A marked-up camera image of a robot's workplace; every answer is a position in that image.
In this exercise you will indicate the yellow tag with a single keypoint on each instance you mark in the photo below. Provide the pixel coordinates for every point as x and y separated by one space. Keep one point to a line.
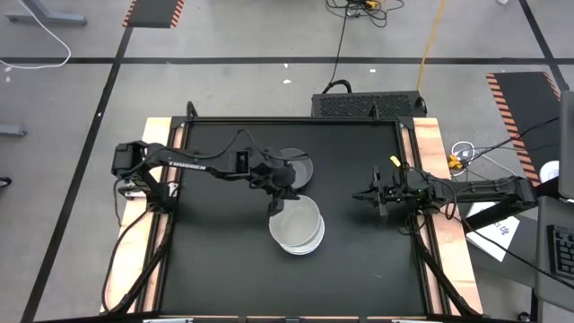
395 161

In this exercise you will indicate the wooden side plank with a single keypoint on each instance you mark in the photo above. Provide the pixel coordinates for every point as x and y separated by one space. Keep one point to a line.
154 130
430 139

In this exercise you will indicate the white bowl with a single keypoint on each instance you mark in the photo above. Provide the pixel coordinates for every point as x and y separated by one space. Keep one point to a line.
317 240
296 224

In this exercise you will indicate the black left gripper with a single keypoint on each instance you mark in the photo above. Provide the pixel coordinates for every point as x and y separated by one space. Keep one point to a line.
275 177

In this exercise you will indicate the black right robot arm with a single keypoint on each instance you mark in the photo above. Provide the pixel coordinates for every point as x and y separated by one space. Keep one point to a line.
484 190

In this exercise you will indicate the light grey bowl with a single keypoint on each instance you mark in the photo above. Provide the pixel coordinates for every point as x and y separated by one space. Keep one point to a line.
302 168

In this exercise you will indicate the striped black floor mat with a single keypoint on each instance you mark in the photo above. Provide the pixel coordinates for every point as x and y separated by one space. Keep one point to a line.
524 112
152 13

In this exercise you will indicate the grey desk foot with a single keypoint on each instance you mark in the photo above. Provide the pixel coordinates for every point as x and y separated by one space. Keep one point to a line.
13 130

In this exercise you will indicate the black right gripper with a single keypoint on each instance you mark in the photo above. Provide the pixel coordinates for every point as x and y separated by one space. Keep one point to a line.
399 190

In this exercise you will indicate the white paper cup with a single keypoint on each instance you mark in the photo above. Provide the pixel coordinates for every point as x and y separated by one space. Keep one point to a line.
550 171

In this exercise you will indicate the white paper sheet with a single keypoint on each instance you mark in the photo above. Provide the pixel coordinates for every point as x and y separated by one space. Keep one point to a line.
493 238

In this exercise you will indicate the black perforated computer case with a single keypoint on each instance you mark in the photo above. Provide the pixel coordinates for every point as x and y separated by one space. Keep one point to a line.
367 105

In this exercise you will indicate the black keyboard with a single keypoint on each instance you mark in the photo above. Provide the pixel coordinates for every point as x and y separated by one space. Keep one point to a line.
562 251

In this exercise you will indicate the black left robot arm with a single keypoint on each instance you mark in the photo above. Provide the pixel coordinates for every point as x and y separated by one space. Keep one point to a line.
188 166

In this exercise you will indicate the yellow plug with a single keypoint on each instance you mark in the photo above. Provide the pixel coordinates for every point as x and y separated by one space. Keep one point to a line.
455 162

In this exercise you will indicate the grey desk leg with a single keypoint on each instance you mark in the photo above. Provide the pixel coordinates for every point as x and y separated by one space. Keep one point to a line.
54 19

